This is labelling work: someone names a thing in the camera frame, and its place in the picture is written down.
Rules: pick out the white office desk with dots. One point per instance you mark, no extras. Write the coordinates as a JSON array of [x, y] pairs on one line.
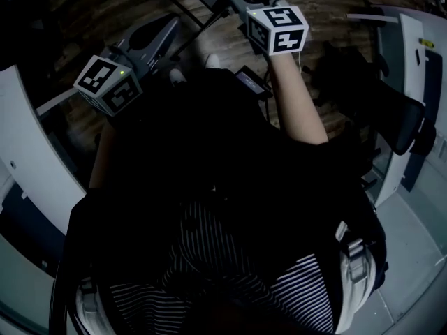
[[410, 33], [31, 134]]

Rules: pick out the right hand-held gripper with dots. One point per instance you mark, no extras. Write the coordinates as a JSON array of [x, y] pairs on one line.
[[279, 30]]

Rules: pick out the black office chair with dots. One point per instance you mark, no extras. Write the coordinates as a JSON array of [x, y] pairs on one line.
[[401, 117]]

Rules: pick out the person's white shoe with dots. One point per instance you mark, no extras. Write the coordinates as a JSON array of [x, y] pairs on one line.
[[213, 61], [178, 76]]

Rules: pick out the person's left forearm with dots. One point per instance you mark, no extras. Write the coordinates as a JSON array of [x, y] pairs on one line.
[[103, 159]]

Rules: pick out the black screen device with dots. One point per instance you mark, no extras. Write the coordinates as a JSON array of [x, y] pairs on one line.
[[249, 82]]

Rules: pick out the person's black garment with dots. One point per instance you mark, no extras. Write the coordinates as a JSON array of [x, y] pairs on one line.
[[195, 141]]

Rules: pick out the person's left white shoe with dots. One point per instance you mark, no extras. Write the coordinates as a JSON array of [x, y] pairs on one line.
[[178, 76]]

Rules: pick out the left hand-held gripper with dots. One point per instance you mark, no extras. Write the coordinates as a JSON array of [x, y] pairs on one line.
[[108, 89]]

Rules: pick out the person's right white shoe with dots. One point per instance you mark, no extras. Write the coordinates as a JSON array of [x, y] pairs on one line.
[[213, 61]]

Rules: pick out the person's striped shirt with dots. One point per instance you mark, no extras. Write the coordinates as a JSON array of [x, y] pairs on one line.
[[223, 257]]

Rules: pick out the yellow marker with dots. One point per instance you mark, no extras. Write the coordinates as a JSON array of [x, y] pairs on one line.
[[426, 43]]

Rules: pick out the person's right forearm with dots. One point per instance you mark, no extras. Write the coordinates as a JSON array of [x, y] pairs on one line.
[[297, 106]]

